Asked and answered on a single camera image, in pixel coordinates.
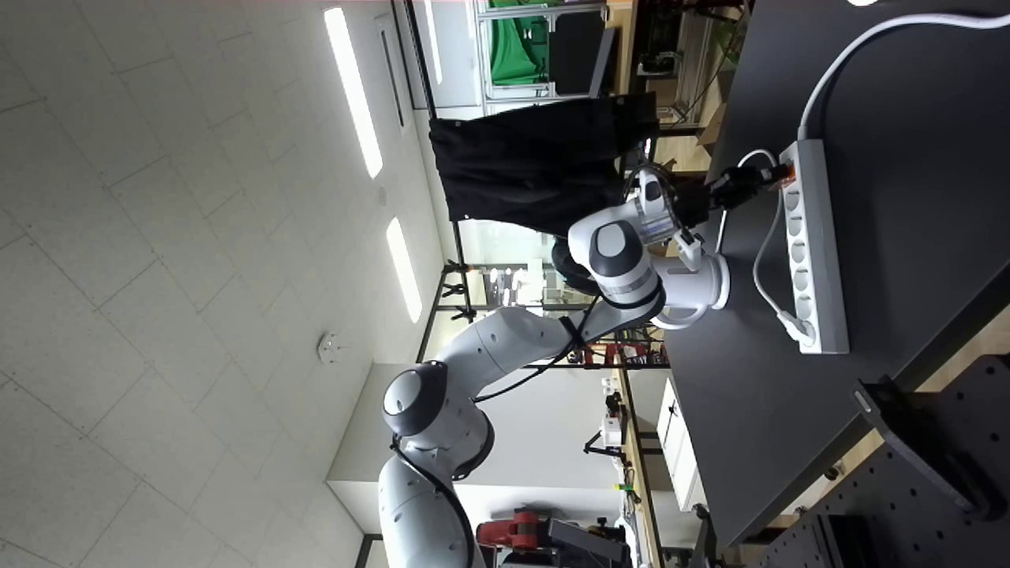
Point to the red machine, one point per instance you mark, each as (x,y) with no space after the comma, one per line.
(513,532)

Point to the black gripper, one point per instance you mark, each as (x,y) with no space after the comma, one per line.
(703,199)

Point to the long ceiling light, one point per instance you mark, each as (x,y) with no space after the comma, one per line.
(401,269)
(352,89)

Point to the white drawer cabinet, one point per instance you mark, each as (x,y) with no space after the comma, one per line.
(684,446)

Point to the black perforated breadboard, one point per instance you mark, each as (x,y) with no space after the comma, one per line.
(918,482)

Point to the round ceiling smoke detector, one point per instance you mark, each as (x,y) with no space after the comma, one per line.
(331,343)

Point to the white cup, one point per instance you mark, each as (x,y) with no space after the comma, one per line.
(699,293)

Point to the white power strip orange button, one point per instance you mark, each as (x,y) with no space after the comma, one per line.
(821,264)

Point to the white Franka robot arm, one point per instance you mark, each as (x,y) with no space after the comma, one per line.
(506,334)

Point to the black hanging cloth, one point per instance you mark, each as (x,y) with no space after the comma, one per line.
(515,159)

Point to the white metal frame booth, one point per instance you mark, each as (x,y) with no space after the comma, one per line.
(460,65)

